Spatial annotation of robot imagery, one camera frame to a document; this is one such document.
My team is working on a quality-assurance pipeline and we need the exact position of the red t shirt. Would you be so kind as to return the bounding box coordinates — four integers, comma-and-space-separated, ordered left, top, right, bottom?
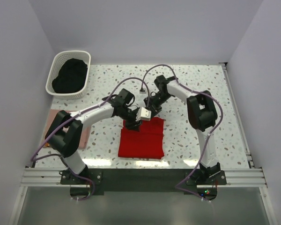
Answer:
118, 117, 164, 159

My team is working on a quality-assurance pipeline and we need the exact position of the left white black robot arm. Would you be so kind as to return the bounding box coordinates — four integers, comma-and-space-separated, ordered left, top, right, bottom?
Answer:
45, 89, 149, 184

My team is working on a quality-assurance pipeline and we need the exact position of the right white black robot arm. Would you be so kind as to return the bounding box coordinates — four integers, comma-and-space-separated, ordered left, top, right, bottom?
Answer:
144, 75, 221, 184

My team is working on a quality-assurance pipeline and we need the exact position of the folded pink t shirt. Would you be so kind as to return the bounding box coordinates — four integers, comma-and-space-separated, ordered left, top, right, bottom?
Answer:
43, 109, 91, 150

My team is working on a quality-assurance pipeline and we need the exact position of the black garment in basket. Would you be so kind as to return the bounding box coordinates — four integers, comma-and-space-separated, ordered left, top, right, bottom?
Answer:
52, 58, 88, 94

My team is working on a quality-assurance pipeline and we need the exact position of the white plastic laundry basket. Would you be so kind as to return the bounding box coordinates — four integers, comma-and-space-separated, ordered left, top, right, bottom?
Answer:
45, 50, 91, 100

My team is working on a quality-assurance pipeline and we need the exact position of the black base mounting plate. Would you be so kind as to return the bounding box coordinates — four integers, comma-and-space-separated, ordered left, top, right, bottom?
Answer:
59, 168, 227, 200

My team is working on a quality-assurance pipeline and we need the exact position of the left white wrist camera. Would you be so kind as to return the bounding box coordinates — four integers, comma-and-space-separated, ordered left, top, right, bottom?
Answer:
136, 107, 151, 121

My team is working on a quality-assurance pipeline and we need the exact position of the aluminium right side rail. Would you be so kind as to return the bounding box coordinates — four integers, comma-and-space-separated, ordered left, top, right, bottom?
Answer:
219, 62, 255, 169

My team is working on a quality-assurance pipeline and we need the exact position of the aluminium rail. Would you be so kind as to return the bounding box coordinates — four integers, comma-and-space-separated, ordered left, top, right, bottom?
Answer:
219, 62, 255, 169
20, 168, 267, 188

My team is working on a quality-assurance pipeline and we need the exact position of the aluminium front rail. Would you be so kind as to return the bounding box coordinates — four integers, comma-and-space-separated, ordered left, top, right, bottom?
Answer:
20, 168, 267, 188

